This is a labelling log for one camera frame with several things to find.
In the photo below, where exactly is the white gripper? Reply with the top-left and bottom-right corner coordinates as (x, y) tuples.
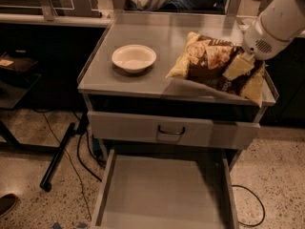
(223, 16), (291, 80)

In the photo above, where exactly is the brown chip bag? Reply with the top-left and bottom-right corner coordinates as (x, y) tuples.
(167, 31), (265, 106)

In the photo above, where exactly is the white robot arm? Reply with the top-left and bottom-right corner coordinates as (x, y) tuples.
(223, 0), (305, 80)

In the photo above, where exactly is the grey drawer cabinet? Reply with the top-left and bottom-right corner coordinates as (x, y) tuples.
(76, 10), (280, 164)

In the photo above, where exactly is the closed top drawer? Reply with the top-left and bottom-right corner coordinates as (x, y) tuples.
(88, 111), (260, 150)

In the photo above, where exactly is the open middle drawer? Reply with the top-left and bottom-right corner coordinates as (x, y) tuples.
(90, 149), (239, 229)

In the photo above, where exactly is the black tray with note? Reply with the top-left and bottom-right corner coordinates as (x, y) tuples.
(0, 52), (37, 74)

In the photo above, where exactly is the black floor stand leg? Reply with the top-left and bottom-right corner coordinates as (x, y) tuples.
(40, 123), (75, 192)

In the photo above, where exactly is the dark side table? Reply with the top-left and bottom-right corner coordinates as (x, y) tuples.
(0, 74), (59, 155)

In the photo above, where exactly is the dark shoe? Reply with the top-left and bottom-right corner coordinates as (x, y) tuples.
(0, 194), (18, 217)

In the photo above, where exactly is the black drawer handle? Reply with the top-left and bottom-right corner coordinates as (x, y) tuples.
(157, 125), (186, 135)

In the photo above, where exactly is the black cable at right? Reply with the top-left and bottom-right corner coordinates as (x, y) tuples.
(231, 184), (266, 227)

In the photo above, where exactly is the black cable on floor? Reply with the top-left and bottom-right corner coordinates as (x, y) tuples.
(31, 108), (103, 221)

